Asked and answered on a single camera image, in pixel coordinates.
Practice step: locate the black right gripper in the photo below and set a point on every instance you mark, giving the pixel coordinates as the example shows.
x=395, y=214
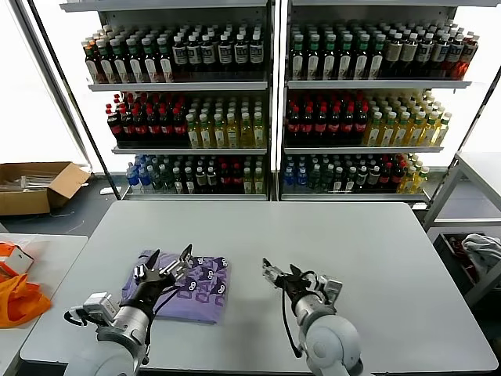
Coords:
x=299, y=286

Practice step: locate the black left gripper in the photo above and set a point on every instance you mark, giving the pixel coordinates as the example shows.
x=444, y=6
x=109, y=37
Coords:
x=148, y=291

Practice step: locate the purple T-shirt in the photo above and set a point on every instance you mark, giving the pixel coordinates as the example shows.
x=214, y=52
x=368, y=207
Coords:
x=203, y=293

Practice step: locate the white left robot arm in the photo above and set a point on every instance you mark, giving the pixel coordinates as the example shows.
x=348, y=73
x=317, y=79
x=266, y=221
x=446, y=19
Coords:
x=129, y=325

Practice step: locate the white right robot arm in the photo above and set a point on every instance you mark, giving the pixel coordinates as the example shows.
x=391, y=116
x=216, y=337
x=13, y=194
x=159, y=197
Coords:
x=329, y=337

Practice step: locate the green drink bottle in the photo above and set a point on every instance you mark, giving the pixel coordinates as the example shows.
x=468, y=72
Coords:
x=156, y=181
x=327, y=179
x=167, y=181
x=314, y=179

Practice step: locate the small dark bottle white cap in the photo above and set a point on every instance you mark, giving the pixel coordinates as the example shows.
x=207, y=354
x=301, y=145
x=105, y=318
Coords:
x=361, y=179
x=189, y=181
x=349, y=181
x=200, y=180
x=177, y=181
x=211, y=180
x=337, y=181
x=373, y=179

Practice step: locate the blue drink bottle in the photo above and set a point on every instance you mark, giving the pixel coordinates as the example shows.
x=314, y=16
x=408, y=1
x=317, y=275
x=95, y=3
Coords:
x=301, y=179
x=144, y=179
x=289, y=179
x=132, y=179

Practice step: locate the yellow drink bottle white cap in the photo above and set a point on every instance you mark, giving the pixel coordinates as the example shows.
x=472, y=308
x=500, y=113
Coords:
x=441, y=132
x=232, y=136
x=247, y=181
x=416, y=134
x=245, y=136
x=402, y=134
x=429, y=134
x=258, y=136
x=407, y=181
x=419, y=181
x=258, y=181
x=388, y=134
x=192, y=136
x=374, y=134
x=205, y=136
x=218, y=136

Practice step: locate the small white floor object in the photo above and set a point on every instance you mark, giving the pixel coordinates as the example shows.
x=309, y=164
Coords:
x=105, y=192

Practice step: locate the cola bottle red cap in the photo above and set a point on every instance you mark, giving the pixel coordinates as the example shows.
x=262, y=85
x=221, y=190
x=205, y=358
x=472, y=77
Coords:
x=178, y=128
x=307, y=126
x=224, y=179
x=293, y=126
x=112, y=128
x=138, y=128
x=320, y=126
x=125, y=128
x=236, y=179
x=385, y=177
x=396, y=177
x=347, y=126
x=361, y=126
x=151, y=128
x=334, y=126
x=164, y=128

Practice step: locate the open cardboard box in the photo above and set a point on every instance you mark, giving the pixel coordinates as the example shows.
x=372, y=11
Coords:
x=58, y=189

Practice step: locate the orange white carton box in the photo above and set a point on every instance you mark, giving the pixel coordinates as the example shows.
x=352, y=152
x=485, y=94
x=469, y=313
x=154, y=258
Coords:
x=19, y=259

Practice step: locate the orange cloth bag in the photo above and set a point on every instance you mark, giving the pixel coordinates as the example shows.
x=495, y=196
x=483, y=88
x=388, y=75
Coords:
x=23, y=305

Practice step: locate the white plastic packing pieces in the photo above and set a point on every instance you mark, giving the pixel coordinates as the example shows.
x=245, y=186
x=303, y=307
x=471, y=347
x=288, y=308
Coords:
x=31, y=184

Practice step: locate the black plastic crate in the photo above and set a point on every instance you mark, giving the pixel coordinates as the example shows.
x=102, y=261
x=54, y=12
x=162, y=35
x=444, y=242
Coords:
x=442, y=244

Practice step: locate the red packages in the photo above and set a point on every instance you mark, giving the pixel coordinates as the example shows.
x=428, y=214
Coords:
x=456, y=244

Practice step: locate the black metal pole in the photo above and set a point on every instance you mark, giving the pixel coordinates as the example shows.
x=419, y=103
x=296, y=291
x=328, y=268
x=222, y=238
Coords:
x=78, y=108
x=466, y=139

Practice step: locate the grey metal shelving unit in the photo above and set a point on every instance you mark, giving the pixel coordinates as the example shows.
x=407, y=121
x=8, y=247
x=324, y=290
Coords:
x=176, y=87
x=372, y=84

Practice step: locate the grey metal side table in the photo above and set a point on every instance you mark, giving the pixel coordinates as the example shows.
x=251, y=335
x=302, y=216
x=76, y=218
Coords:
x=449, y=184

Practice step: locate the grey white crumpled cloth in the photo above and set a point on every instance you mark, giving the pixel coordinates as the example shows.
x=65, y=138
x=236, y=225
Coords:
x=483, y=246

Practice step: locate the dark bottle green white label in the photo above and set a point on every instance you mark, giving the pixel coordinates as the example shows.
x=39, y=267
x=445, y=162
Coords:
x=329, y=59
x=361, y=59
x=117, y=65
x=133, y=65
x=376, y=59
x=104, y=65
x=164, y=65
x=313, y=59
x=297, y=59
x=149, y=65
x=345, y=59

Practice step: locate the dark bottle white square label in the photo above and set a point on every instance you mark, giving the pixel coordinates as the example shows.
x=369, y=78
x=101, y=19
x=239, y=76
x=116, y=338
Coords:
x=224, y=55
x=207, y=55
x=255, y=55
x=193, y=55
x=240, y=55
x=179, y=55

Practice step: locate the amber drink bottle white cap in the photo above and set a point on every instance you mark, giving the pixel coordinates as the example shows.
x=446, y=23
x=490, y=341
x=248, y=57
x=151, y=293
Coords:
x=91, y=65

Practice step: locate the grey metal pole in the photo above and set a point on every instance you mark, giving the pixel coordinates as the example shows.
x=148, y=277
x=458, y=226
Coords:
x=51, y=78

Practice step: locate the dark bottle beige label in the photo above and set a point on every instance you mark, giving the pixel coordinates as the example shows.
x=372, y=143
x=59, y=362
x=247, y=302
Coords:
x=393, y=55
x=409, y=55

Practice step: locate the dark bottle navy label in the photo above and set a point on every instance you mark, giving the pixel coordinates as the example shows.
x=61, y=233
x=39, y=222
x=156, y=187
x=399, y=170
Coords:
x=425, y=55
x=440, y=55
x=454, y=57

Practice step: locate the red drink bottle white cap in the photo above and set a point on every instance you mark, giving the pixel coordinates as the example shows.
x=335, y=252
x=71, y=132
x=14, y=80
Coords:
x=467, y=59

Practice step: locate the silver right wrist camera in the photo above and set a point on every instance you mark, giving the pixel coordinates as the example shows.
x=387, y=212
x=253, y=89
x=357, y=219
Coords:
x=332, y=289

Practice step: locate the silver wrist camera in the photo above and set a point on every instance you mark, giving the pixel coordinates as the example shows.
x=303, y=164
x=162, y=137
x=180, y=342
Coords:
x=99, y=302
x=332, y=289

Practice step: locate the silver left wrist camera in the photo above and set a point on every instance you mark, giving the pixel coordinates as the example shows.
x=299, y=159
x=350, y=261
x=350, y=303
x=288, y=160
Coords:
x=99, y=302

